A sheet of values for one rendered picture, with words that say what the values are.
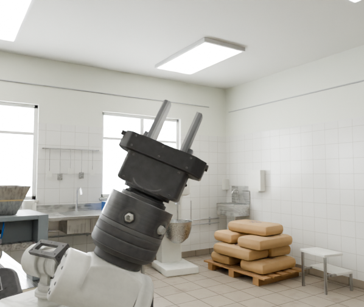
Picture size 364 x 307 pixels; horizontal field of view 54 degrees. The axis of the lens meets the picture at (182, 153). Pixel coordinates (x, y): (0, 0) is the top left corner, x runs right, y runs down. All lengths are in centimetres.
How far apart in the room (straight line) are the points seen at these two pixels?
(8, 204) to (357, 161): 408
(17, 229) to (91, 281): 151
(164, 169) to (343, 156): 465
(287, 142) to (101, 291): 525
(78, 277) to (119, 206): 9
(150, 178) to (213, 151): 601
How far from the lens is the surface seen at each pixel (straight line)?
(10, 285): 96
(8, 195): 188
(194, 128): 48
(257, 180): 587
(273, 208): 581
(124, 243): 44
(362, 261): 503
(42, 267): 78
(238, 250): 494
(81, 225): 473
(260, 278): 475
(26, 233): 196
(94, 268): 45
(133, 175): 46
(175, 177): 45
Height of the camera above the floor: 137
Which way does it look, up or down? 4 degrees up
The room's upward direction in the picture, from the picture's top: straight up
